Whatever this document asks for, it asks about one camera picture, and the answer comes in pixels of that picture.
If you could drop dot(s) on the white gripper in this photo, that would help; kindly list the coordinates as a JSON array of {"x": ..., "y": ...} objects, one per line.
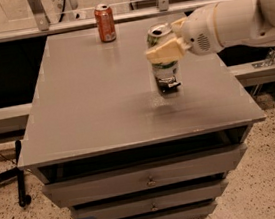
[{"x": 199, "y": 33}]

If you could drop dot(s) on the green white 7up can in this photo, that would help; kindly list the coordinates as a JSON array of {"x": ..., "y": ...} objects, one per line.
[{"x": 157, "y": 35}]

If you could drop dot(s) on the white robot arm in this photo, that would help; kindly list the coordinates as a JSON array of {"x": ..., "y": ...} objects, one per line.
[{"x": 244, "y": 22}]

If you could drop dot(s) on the red coke can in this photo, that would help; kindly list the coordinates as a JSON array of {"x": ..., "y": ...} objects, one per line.
[{"x": 105, "y": 22}]

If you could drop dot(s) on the black snack bar wrapper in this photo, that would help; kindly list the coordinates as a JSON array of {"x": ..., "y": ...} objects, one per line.
[{"x": 167, "y": 84}]

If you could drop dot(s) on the grey drawer cabinet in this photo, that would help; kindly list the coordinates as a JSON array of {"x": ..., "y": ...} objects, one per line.
[{"x": 97, "y": 109}]

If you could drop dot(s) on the top grey drawer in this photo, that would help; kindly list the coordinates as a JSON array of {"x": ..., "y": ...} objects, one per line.
[{"x": 109, "y": 185}]

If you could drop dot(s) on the middle grey drawer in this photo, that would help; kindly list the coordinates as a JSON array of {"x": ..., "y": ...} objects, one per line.
[{"x": 155, "y": 202}]

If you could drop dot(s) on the grey metal side beam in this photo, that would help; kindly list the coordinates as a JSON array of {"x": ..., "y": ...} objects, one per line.
[{"x": 14, "y": 118}]

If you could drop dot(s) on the black tripod leg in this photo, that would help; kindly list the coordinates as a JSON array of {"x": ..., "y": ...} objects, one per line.
[{"x": 23, "y": 198}]

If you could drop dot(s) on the grey metal rail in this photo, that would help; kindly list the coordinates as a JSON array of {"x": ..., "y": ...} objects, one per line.
[{"x": 133, "y": 15}]

